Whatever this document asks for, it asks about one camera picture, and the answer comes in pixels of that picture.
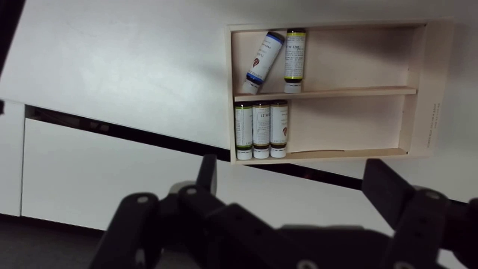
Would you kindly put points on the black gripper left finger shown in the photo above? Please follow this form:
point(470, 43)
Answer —
point(145, 226)

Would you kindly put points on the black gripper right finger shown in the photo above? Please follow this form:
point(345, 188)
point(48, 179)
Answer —
point(424, 221)

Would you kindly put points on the blue-banded white bottle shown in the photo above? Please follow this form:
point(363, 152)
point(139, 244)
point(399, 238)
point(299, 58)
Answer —
point(266, 55)

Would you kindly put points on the green-banded white bottle left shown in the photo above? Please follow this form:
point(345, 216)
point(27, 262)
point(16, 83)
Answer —
point(243, 132)

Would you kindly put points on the green-banded white bottle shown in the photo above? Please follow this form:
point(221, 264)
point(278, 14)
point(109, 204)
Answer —
point(278, 129)
point(243, 132)

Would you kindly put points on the white bottle middle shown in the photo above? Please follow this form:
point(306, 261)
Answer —
point(260, 131)

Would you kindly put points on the green-banded white bottle right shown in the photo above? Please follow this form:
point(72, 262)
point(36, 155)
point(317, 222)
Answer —
point(278, 129)

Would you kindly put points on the light wooden tray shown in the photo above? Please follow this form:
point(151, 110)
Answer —
point(369, 89)

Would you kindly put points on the yellow-banded white bottle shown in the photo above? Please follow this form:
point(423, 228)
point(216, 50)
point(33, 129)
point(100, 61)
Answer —
point(294, 61)

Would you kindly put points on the grey table cable flap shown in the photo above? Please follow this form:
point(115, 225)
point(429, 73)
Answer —
point(75, 177)

